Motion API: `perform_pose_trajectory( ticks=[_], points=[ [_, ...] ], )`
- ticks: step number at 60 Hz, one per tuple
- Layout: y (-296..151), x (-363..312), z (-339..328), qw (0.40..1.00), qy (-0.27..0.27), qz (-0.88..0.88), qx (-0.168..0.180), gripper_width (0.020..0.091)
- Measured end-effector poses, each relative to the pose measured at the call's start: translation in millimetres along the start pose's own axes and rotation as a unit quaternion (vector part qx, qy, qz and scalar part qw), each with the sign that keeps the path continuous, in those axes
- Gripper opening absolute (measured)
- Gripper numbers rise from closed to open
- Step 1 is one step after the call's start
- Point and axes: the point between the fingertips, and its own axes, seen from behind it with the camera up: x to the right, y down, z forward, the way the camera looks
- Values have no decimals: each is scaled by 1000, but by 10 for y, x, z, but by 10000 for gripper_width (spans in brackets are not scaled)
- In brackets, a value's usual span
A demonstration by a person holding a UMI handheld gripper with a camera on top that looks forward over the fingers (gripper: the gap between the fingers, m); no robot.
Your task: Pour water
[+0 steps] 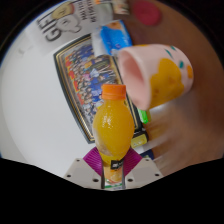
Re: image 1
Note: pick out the flat round red coaster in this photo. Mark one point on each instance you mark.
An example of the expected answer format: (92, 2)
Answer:
(147, 12)

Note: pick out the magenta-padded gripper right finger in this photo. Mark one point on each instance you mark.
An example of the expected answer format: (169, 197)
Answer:
(145, 171)

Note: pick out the orange-capped juice bottle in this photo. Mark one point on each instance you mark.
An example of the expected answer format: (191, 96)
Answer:
(113, 126)

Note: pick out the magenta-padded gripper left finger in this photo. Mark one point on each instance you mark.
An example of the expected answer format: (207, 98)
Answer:
(80, 171)

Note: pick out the green soap bar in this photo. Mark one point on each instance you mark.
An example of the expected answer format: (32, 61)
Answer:
(145, 116)

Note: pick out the blue tissue pack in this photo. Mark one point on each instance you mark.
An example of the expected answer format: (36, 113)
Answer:
(115, 36)

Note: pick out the pink cartoon mug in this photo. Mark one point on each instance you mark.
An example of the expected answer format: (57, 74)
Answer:
(166, 76)

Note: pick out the white printed tote bag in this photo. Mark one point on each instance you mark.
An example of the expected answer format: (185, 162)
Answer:
(66, 20)

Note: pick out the dark blue pump bottle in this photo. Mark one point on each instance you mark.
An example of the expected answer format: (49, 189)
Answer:
(149, 154)

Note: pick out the brown pump bottle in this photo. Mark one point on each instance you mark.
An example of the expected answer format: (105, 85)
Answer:
(140, 140)

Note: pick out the framed group picture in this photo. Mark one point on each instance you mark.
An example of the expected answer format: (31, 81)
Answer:
(83, 73)

